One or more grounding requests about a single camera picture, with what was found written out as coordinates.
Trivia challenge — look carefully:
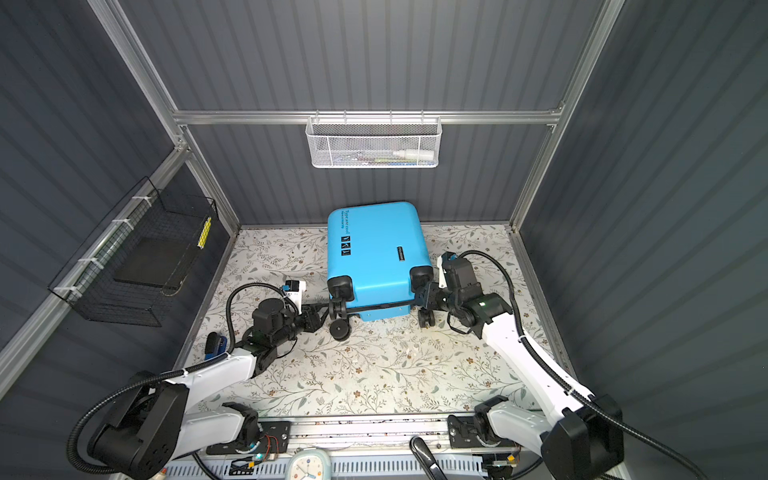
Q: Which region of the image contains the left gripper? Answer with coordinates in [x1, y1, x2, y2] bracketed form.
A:
[271, 301, 331, 350]

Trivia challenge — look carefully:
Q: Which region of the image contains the blue hardshell suitcase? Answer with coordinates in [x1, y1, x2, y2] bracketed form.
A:
[326, 201, 434, 341]

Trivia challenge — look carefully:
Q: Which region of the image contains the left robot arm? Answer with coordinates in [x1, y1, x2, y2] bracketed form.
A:
[67, 298, 328, 479]

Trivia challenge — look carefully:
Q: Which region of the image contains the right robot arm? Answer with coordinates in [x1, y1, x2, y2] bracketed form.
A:
[415, 252, 625, 479]

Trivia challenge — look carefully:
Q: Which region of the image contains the blue flat object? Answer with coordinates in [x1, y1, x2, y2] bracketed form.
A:
[204, 332, 228, 361]

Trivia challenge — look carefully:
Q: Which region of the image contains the yellow marker in basket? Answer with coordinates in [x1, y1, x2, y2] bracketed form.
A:
[196, 217, 212, 249]

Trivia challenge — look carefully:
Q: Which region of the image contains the white bottle in basket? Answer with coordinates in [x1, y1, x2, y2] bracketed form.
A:
[393, 149, 436, 163]

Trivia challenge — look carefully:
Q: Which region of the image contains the small white clock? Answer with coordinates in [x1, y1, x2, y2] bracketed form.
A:
[285, 448, 333, 480]

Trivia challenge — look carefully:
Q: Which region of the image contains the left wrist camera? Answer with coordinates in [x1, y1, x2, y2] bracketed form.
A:
[282, 279, 307, 314]

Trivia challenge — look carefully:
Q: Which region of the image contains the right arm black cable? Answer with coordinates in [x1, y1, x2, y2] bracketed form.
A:
[455, 249, 709, 480]

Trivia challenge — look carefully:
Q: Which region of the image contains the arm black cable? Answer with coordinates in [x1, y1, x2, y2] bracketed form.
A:
[65, 281, 301, 480]
[455, 249, 709, 480]

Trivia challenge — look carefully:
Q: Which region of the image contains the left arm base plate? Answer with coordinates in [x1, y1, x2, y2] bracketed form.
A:
[205, 421, 292, 456]

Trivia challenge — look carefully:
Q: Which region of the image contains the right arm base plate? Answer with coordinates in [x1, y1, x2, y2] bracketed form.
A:
[446, 414, 518, 449]

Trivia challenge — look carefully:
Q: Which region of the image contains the black handle tool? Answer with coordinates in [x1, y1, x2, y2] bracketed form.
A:
[409, 436, 445, 480]

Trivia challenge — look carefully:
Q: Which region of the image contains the white wire mesh basket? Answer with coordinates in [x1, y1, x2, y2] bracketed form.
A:
[305, 119, 443, 169]

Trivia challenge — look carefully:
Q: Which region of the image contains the black wire wall basket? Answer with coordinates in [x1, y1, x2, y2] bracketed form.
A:
[49, 177, 219, 327]

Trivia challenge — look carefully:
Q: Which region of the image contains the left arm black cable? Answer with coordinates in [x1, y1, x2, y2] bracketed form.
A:
[65, 281, 301, 480]

